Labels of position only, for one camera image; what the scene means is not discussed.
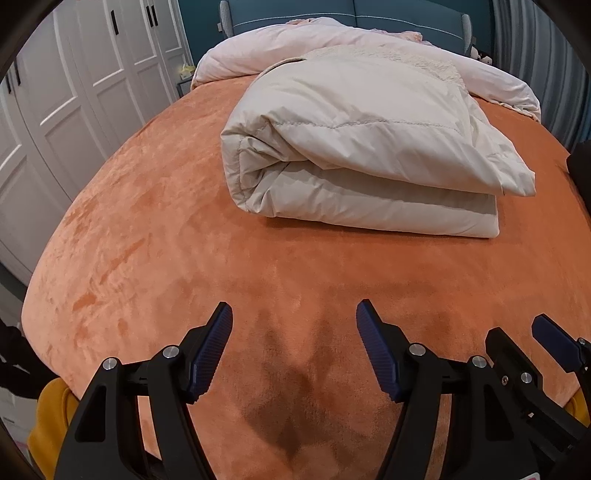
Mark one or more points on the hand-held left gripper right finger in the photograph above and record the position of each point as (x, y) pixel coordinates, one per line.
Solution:
(376, 350)

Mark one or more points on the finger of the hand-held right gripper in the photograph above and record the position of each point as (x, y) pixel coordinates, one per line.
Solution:
(554, 339)
(512, 360)

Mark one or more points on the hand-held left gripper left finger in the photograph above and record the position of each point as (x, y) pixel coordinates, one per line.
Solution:
(210, 355)

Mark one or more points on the white puffer jacket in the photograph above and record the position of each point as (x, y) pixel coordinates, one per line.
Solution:
(346, 138)

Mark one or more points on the orange plush bed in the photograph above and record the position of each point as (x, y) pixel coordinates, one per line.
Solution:
(184, 230)

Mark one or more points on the yellow clothing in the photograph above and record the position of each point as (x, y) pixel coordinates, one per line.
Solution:
(51, 424)

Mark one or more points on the dark cloth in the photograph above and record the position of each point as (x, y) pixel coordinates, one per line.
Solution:
(18, 364)

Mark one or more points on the blue nightstand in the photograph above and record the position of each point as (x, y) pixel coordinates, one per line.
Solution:
(184, 86)

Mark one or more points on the grey curtain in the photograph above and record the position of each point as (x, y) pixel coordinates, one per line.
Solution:
(545, 55)

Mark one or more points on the yellow tissue box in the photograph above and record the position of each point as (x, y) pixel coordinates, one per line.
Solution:
(187, 70)

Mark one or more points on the plush doll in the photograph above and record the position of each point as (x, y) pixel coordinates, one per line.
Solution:
(480, 54)

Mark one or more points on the white duvet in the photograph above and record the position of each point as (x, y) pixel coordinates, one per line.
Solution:
(240, 57)

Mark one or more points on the white wardrobe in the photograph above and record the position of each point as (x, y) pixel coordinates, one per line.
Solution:
(92, 69)

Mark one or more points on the blue padded headboard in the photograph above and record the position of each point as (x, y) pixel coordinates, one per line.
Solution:
(300, 9)

